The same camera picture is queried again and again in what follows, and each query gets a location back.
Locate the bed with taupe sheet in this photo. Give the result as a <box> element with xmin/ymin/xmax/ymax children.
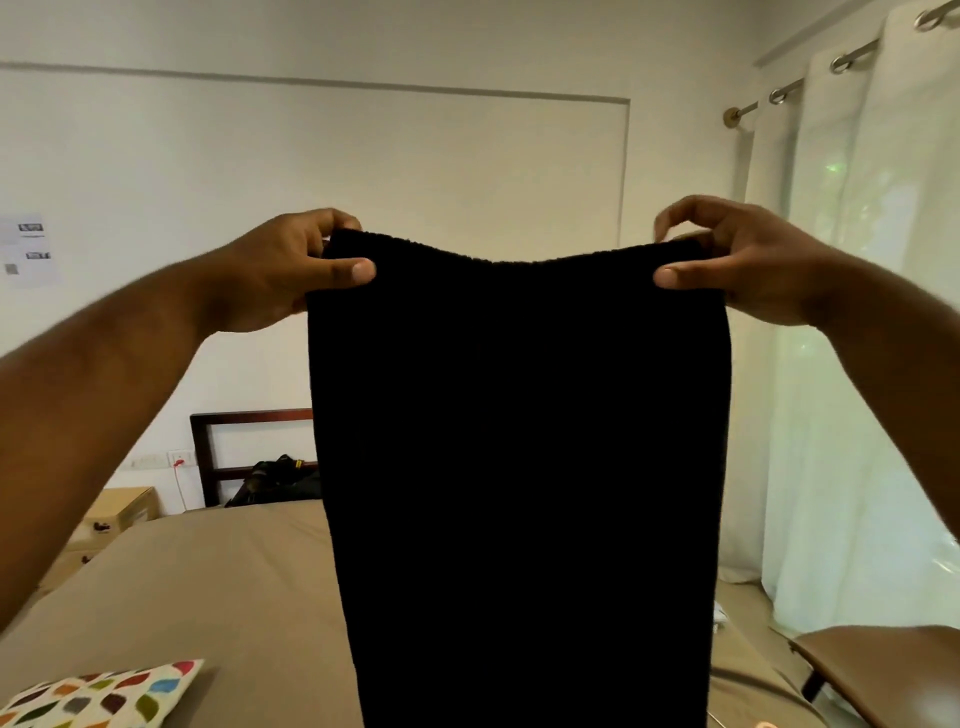
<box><xmin>0</xmin><ymin>498</ymin><xmax>830</xmax><ymax>728</ymax></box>

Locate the person's left forearm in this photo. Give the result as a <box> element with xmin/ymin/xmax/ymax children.
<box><xmin>0</xmin><ymin>258</ymin><xmax>227</xmax><ymax>632</ymax></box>

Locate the brown chair with black legs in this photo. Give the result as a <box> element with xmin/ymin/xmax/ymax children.
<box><xmin>789</xmin><ymin>622</ymin><xmax>960</xmax><ymax>728</ymax></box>

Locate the person's right forearm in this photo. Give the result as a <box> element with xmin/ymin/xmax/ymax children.
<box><xmin>817</xmin><ymin>255</ymin><xmax>960</xmax><ymax>542</ymax></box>

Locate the metal curtain rod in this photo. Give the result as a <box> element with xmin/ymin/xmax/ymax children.
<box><xmin>721</xmin><ymin>0</ymin><xmax>960</xmax><ymax>131</ymax></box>

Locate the sheer white curtain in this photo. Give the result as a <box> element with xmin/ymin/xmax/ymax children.
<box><xmin>717</xmin><ymin>0</ymin><xmax>960</xmax><ymax>636</ymax></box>

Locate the person's right hand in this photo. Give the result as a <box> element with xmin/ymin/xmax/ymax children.
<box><xmin>651</xmin><ymin>193</ymin><xmax>860</xmax><ymax>330</ymax></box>

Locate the black bag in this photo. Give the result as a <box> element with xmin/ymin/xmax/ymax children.
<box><xmin>223</xmin><ymin>454</ymin><xmax>326</xmax><ymax>510</ymax></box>

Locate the white wall socket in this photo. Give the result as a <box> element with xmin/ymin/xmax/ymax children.
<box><xmin>118</xmin><ymin>448</ymin><xmax>206</xmax><ymax>476</ymax></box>

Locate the colourful leaf print pillow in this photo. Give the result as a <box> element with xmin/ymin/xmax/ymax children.
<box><xmin>0</xmin><ymin>657</ymin><xmax>207</xmax><ymax>728</ymax></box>

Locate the black slatted headboard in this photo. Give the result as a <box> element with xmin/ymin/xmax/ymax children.
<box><xmin>189</xmin><ymin>405</ymin><xmax>318</xmax><ymax>510</ymax></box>

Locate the cardboard boxes left of bed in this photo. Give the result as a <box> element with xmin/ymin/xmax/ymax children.
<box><xmin>36</xmin><ymin>483</ymin><xmax>164</xmax><ymax>596</ymax></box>

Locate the white paper wall notice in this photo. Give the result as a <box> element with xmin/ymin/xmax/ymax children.
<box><xmin>0</xmin><ymin>213</ymin><xmax>60</xmax><ymax>291</ymax></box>

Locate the person's left hand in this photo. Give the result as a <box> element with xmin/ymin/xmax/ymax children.
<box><xmin>199</xmin><ymin>205</ymin><xmax>380</xmax><ymax>336</ymax></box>

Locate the black garment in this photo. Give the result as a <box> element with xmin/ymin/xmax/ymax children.
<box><xmin>306</xmin><ymin>226</ymin><xmax>735</xmax><ymax>728</ymax></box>

